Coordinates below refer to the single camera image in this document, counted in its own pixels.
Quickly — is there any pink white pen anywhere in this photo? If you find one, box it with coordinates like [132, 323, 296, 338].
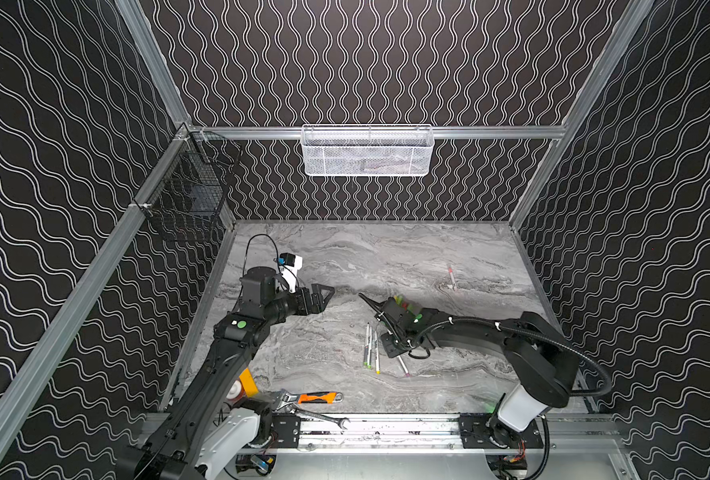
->
[447, 266, 457, 290]

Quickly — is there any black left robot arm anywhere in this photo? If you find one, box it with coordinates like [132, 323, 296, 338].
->
[115, 266, 335, 479]

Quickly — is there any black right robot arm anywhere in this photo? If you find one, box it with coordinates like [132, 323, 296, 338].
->
[359, 293, 612, 448]

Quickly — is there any yellow tipped white pen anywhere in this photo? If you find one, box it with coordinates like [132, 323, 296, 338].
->
[371, 330, 381, 374]

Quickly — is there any green tipped white pen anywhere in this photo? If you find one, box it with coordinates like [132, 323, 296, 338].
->
[363, 323, 372, 369]

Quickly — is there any steel combination spanner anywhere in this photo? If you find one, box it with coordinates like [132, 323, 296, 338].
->
[276, 404, 349, 430]

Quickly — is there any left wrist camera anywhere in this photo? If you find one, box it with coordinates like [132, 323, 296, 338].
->
[278, 252, 303, 293]

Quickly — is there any orange handled adjustable wrench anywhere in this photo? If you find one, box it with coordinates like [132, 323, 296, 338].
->
[271, 390, 344, 412]

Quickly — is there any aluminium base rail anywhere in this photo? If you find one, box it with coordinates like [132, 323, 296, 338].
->
[243, 413, 622, 455]

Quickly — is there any white wire mesh basket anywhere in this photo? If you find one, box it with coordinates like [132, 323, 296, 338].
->
[300, 124, 435, 177]

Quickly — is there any black wire mesh basket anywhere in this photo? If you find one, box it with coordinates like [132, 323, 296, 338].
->
[141, 124, 245, 244]

